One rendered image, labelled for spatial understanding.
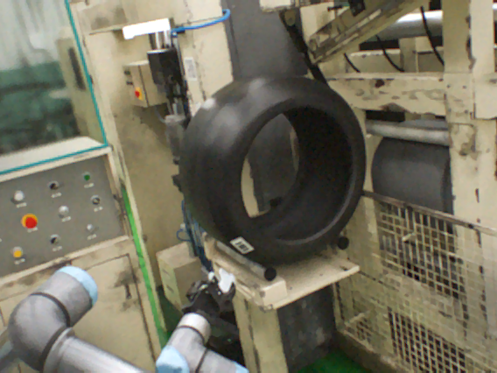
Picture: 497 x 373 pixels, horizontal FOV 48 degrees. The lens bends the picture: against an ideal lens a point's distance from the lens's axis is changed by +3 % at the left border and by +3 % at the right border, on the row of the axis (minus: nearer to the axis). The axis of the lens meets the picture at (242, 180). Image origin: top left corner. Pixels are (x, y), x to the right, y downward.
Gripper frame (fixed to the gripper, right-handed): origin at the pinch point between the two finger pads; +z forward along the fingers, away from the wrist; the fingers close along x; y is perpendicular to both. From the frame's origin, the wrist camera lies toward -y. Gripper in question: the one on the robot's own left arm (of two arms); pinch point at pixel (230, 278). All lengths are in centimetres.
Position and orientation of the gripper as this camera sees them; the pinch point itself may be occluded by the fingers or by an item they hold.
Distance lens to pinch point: 147.5
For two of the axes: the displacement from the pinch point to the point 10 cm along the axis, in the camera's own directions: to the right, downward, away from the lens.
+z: 3.2, -4.6, 8.3
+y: -5.2, -8.2, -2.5
